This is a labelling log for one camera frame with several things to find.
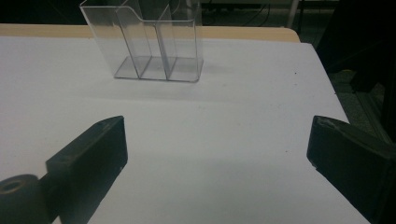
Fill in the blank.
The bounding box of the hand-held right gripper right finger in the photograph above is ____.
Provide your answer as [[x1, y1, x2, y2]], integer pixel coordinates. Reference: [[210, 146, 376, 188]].
[[306, 115, 396, 224]]

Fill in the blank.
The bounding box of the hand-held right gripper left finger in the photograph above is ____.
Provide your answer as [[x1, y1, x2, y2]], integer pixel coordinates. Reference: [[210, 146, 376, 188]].
[[40, 115, 129, 224]]

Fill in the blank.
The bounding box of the clear acrylic organizer box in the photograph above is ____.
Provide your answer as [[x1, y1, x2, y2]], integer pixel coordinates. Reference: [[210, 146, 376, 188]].
[[79, 0, 205, 83]]

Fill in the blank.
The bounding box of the white table cover sheet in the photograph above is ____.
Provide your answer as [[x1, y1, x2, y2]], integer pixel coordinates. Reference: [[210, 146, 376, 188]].
[[0, 35, 372, 224]]

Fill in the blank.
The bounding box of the metal stand leg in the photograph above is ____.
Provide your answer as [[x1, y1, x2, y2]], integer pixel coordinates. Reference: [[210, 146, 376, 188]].
[[286, 0, 301, 30]]

